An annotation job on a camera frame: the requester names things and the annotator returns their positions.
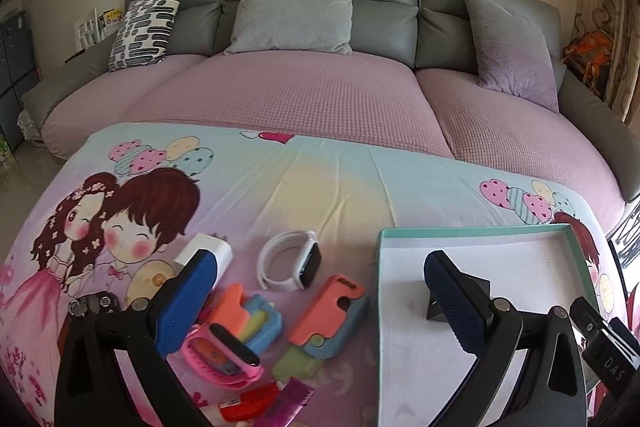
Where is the black power adapter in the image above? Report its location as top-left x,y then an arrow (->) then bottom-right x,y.
425,273 -> 491,323

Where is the pink smartwatch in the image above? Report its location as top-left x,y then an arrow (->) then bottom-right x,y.
180,323 -> 264,389

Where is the magenta lighter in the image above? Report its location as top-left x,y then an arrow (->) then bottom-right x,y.
254,377 -> 314,427

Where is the white power adapter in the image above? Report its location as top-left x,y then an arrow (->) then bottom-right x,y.
171,233 -> 233,279

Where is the black toy car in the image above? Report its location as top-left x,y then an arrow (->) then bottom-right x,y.
68,291 -> 120,317

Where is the teal shallow box tray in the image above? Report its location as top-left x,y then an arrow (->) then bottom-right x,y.
378,223 -> 597,426

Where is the cartoon print tablecloth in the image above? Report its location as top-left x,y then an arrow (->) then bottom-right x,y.
1,124 -> 627,426

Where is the red plastic toy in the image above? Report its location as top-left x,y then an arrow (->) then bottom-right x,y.
217,381 -> 284,424

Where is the white smartwatch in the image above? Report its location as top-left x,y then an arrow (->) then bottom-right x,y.
256,230 -> 322,293

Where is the pink sofa seat cover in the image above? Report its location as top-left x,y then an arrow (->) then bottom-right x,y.
38,52 -> 629,229

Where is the grey purple cushion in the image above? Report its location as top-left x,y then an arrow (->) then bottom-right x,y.
464,0 -> 559,113

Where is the grey sofa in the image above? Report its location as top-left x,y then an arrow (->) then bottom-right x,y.
19,0 -> 640,203

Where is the black white patterned cushion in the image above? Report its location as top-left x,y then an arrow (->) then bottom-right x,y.
107,0 -> 182,72

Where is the orange bag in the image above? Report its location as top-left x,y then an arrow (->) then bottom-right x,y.
562,29 -> 614,100

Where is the white magazine rack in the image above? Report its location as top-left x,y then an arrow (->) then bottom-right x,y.
74,8 -> 124,51

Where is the dark cabinet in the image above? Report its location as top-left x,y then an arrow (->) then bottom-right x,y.
0,11 -> 38,152

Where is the light grey cushion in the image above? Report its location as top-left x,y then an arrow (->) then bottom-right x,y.
226,0 -> 354,54

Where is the beige patterned curtain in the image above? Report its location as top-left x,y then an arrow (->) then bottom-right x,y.
570,0 -> 639,124

